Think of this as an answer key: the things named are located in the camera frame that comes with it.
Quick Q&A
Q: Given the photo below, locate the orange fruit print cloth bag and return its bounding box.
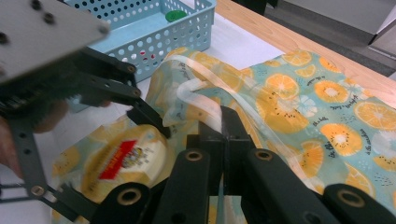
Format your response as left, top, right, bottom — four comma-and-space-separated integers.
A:
50, 46, 396, 224

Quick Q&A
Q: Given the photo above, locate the round yellow tin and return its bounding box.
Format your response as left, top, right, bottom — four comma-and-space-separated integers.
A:
81, 124, 176, 203

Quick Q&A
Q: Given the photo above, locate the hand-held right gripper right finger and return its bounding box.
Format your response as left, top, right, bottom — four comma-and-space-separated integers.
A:
220, 105, 341, 224

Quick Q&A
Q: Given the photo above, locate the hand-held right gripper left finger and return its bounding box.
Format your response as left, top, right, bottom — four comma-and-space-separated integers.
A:
152, 120, 226, 224

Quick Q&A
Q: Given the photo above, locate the small green-capped jar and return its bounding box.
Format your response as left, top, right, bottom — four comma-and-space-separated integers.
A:
164, 9, 189, 23

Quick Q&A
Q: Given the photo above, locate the white cabinet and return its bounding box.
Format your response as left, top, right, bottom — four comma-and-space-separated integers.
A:
278, 0, 396, 46

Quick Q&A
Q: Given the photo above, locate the white table mat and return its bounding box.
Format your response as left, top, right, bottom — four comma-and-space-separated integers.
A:
0, 13, 285, 224

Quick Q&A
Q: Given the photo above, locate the light blue plastic basket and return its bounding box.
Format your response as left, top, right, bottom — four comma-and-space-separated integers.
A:
64, 0, 218, 83

